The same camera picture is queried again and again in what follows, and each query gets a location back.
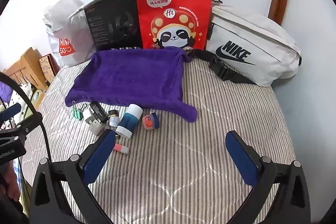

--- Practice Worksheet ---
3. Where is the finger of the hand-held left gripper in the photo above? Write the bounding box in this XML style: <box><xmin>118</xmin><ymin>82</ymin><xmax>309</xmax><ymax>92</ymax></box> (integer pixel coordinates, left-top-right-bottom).
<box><xmin>0</xmin><ymin>104</ymin><xmax>22</xmax><ymax>123</ymax></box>
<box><xmin>0</xmin><ymin>112</ymin><xmax>42</xmax><ymax>142</ymax></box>

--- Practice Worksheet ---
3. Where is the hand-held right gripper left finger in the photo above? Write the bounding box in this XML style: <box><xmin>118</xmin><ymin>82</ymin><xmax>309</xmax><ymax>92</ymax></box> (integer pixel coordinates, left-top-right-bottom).
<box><xmin>29</xmin><ymin>128</ymin><xmax>117</xmax><ymax>224</ymax></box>

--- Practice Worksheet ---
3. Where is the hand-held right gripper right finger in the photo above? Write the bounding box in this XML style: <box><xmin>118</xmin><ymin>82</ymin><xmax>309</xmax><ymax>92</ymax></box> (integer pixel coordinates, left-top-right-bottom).
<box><xmin>225</xmin><ymin>130</ymin><xmax>311</xmax><ymax>224</ymax></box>

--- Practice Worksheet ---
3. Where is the pink lip balm tube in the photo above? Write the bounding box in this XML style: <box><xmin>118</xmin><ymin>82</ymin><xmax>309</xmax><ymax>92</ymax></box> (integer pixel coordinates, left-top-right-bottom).
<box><xmin>113</xmin><ymin>143</ymin><xmax>129</xmax><ymax>155</ymax></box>

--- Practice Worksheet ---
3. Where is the white charger plug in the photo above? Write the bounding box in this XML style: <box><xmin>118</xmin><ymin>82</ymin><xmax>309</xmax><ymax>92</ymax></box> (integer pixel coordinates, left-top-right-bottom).
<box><xmin>83</xmin><ymin>108</ymin><xmax>104</xmax><ymax>134</ymax></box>

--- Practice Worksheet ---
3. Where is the white jar with green label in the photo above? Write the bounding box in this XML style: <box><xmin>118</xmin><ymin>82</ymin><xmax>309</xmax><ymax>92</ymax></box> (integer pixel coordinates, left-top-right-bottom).
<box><xmin>108</xmin><ymin>115</ymin><xmax>121</xmax><ymax>128</ymax></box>

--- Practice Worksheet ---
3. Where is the white and blue bottle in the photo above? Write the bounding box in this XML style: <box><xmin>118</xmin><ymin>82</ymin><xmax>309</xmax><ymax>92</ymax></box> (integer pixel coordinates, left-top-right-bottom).
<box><xmin>115</xmin><ymin>104</ymin><xmax>143</xmax><ymax>140</ymax></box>

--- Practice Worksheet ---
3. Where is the black lighter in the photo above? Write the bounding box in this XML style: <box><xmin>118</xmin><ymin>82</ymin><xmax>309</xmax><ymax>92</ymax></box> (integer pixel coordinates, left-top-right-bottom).
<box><xmin>90</xmin><ymin>101</ymin><xmax>109</xmax><ymax>122</ymax></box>

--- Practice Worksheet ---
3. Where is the green binder clip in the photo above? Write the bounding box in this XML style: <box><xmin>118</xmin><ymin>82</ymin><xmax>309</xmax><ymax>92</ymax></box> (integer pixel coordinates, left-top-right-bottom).
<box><xmin>71</xmin><ymin>101</ymin><xmax>91</xmax><ymax>121</ymax></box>

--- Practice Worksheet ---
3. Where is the small jar with orange label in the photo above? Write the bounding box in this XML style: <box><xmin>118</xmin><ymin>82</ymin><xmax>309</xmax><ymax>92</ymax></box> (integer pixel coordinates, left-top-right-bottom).
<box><xmin>142</xmin><ymin>113</ymin><xmax>159</xmax><ymax>131</ymax></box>

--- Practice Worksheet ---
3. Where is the pile of colourful clothes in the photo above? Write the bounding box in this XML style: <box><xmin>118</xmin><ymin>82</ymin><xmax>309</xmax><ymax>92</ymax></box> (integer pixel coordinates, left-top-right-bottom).
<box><xmin>0</xmin><ymin>81</ymin><xmax>44</xmax><ymax>119</ymax></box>

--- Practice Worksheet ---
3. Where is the light blue cloth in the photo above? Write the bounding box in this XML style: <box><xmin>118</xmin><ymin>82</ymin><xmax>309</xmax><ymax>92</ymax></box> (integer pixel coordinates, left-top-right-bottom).
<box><xmin>14</xmin><ymin>158</ymin><xmax>32</xmax><ymax>216</ymax></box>

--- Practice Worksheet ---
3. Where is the striped quilted mattress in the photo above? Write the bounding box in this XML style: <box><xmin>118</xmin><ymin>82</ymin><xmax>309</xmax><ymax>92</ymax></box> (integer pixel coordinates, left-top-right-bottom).
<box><xmin>21</xmin><ymin>56</ymin><xmax>296</xmax><ymax>224</ymax></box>

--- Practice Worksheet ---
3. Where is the purple towel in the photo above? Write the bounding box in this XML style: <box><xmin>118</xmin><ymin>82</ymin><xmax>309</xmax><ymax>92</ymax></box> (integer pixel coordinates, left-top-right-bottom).
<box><xmin>65</xmin><ymin>46</ymin><xmax>198</xmax><ymax>123</ymax></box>

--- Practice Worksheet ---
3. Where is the white plastic shopping bag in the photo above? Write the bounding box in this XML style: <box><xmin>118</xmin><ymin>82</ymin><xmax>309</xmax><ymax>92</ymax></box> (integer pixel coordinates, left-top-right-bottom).
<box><xmin>43</xmin><ymin>0</ymin><xmax>97</xmax><ymax>68</ymax></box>

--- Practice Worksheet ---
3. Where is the white waist bag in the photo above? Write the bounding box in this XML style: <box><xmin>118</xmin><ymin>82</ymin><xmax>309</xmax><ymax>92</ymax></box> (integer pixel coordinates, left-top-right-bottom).
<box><xmin>193</xmin><ymin>0</ymin><xmax>302</xmax><ymax>87</ymax></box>

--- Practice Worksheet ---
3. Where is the black headset box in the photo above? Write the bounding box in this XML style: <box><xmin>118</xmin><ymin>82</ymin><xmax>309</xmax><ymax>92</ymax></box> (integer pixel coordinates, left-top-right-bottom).
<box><xmin>69</xmin><ymin>0</ymin><xmax>153</xmax><ymax>51</ymax></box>

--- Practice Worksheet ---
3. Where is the red panda paper bag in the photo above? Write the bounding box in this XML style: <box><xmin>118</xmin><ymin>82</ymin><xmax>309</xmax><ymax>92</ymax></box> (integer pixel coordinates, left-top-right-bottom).
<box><xmin>135</xmin><ymin>0</ymin><xmax>214</xmax><ymax>52</ymax></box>

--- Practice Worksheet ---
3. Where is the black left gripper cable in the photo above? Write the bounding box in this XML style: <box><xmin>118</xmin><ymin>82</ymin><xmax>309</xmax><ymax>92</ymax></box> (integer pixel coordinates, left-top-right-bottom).
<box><xmin>0</xmin><ymin>72</ymin><xmax>51</xmax><ymax>164</ymax></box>

